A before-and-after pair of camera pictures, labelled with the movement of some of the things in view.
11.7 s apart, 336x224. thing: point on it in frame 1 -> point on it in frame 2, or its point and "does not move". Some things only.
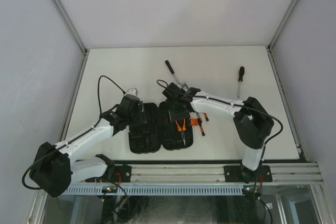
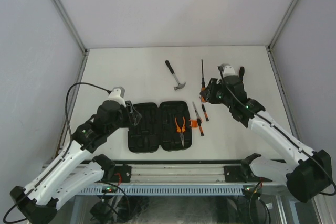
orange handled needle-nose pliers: [182, 130] does not move
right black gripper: [175, 116] -> [212, 86]
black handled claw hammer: [181, 84] does not move
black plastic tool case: [155, 131] does not move
